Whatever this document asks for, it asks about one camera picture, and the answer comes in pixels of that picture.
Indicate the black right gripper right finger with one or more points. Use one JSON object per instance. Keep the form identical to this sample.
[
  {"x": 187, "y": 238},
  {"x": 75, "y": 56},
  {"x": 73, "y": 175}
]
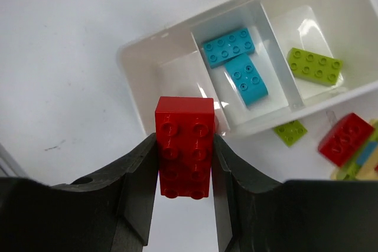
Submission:
[{"x": 257, "y": 213}]

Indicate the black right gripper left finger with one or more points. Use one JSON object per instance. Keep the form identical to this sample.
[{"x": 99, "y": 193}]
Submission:
[{"x": 109, "y": 209}]

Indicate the green 2x2 lego brick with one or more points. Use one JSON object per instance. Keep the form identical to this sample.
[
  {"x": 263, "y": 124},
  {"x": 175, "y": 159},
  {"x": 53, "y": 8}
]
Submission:
[{"x": 290, "y": 132}]

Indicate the red 2x4 lego brick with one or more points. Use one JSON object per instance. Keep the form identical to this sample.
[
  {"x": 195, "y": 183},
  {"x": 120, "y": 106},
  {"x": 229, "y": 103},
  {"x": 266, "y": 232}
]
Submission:
[{"x": 185, "y": 128}]

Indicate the multicolour lego tower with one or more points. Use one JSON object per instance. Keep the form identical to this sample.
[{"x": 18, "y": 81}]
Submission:
[{"x": 345, "y": 142}]

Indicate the teal curved lego brick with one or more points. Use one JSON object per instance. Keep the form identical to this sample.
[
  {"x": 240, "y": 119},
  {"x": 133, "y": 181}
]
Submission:
[{"x": 246, "y": 79}]

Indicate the green 2x4 lego brick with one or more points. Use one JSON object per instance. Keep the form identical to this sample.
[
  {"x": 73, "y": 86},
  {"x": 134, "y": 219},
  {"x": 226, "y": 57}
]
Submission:
[{"x": 313, "y": 67}]

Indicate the teal 2x4 lego brick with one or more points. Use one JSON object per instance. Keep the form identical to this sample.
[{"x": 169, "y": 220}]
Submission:
[{"x": 228, "y": 46}]

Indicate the left white divided container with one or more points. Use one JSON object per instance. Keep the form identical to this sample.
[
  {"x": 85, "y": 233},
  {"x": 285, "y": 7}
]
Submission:
[{"x": 172, "y": 62}]

